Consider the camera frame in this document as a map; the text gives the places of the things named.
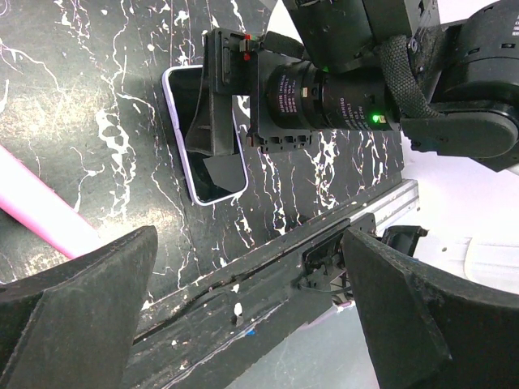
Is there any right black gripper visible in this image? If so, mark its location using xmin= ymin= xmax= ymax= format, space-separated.
xmin=186 ymin=28 xmax=398 ymax=156

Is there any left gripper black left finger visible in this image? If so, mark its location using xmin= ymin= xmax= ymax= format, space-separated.
xmin=1 ymin=226 xmax=158 ymax=388

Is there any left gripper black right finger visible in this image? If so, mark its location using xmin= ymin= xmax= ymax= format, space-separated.
xmin=341 ymin=229 xmax=518 ymax=388

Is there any phone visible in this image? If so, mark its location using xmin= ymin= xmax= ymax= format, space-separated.
xmin=161 ymin=65 xmax=249 ymax=206

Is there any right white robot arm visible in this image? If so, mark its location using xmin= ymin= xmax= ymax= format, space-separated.
xmin=183 ymin=1 xmax=518 ymax=172

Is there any pink marker pen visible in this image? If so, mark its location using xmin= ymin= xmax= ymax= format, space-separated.
xmin=1 ymin=147 xmax=102 ymax=259

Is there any aluminium frame rail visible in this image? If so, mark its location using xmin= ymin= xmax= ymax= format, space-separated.
xmin=348 ymin=179 xmax=419 ymax=232

